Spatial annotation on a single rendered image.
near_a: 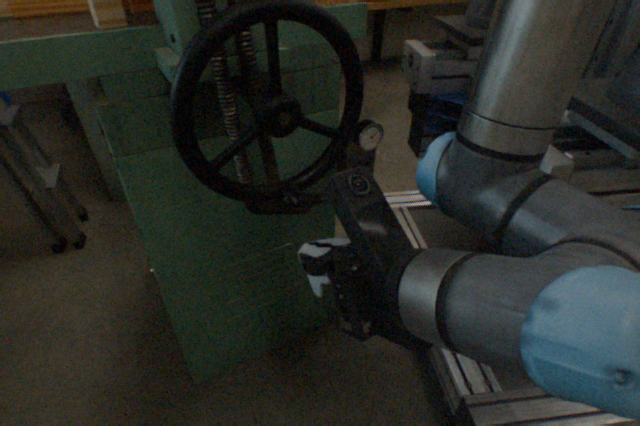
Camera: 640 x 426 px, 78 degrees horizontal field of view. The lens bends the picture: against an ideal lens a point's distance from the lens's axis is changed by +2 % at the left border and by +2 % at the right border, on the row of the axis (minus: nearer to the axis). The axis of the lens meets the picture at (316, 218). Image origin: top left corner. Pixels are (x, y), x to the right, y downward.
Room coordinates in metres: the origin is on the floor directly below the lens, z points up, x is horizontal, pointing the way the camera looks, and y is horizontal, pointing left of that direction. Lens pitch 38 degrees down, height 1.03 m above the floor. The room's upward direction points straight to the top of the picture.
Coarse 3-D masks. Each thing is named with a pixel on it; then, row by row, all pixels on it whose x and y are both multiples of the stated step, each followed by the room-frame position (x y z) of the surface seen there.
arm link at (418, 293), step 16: (416, 256) 0.22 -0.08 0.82; (432, 256) 0.22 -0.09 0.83; (448, 256) 0.21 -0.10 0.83; (416, 272) 0.21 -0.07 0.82; (432, 272) 0.20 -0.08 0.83; (400, 288) 0.20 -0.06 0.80; (416, 288) 0.19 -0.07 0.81; (432, 288) 0.19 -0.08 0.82; (400, 304) 0.20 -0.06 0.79; (416, 304) 0.19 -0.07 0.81; (432, 304) 0.18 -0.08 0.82; (416, 320) 0.18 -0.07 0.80; (432, 320) 0.17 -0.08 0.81; (416, 336) 0.19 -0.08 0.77; (432, 336) 0.17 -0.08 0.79
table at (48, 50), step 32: (0, 32) 0.58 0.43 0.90; (32, 32) 0.58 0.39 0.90; (64, 32) 0.58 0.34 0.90; (96, 32) 0.59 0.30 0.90; (128, 32) 0.61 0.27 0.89; (160, 32) 0.63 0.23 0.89; (288, 32) 0.73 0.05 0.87; (352, 32) 0.80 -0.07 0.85; (0, 64) 0.52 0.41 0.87; (32, 64) 0.54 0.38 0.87; (64, 64) 0.56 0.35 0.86; (96, 64) 0.58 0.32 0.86; (128, 64) 0.60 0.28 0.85; (160, 64) 0.59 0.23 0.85; (288, 64) 0.62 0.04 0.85
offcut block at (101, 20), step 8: (88, 0) 0.62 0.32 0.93; (96, 0) 0.60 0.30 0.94; (104, 0) 0.61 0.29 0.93; (112, 0) 0.61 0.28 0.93; (120, 0) 0.62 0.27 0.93; (96, 8) 0.60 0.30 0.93; (104, 8) 0.61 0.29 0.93; (112, 8) 0.61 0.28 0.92; (120, 8) 0.62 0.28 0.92; (96, 16) 0.60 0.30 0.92; (104, 16) 0.61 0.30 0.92; (112, 16) 0.61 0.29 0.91; (120, 16) 0.62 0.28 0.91; (96, 24) 0.61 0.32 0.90; (104, 24) 0.60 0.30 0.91; (112, 24) 0.61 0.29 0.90; (120, 24) 0.62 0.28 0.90
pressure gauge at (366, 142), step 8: (368, 120) 0.77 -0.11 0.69; (360, 128) 0.75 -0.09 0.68; (368, 128) 0.75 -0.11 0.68; (376, 128) 0.76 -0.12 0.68; (360, 136) 0.73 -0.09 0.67; (368, 136) 0.75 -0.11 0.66; (376, 136) 0.76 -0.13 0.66; (360, 144) 0.74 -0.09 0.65; (368, 144) 0.75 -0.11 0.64; (376, 144) 0.76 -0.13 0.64; (360, 152) 0.77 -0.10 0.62
